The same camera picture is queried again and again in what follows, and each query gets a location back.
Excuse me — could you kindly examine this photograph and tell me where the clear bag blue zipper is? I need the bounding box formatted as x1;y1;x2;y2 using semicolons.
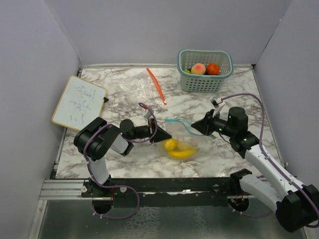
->
157;118;216;161

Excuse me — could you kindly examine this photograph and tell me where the clear bag red zipper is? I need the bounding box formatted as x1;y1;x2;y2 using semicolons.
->
113;68;167;107

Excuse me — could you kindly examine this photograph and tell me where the yellow fake lemon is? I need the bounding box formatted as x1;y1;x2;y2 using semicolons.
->
163;138;178;151

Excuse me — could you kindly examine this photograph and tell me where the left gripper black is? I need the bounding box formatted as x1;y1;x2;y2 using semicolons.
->
129;118;172;143

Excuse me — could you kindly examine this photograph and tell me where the orange fake pumpkin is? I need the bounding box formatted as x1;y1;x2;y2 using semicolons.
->
206;63;220;75

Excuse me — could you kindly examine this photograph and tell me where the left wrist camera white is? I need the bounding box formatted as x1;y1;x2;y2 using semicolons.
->
143;110;157;126

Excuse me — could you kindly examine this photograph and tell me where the orange fake peach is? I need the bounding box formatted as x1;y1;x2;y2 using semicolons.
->
191;63;206;75

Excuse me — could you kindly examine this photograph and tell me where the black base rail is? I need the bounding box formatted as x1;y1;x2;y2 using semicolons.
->
81;169;251;208

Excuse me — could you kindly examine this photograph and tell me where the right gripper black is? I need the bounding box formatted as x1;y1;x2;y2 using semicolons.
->
191;109;235;137

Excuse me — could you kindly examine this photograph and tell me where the yellow fake banana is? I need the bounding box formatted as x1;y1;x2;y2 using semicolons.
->
167;148;198;160

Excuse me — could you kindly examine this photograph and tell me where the teal plastic basket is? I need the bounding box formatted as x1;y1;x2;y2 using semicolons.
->
177;49;234;93

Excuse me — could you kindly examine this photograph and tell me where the small whiteboard wooden frame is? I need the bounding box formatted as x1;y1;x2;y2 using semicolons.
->
51;76;107;131

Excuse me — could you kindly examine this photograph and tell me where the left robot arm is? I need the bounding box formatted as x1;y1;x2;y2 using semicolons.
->
74;117;172;197

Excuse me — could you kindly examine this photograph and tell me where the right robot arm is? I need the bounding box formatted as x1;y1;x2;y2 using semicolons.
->
191;107;319;233

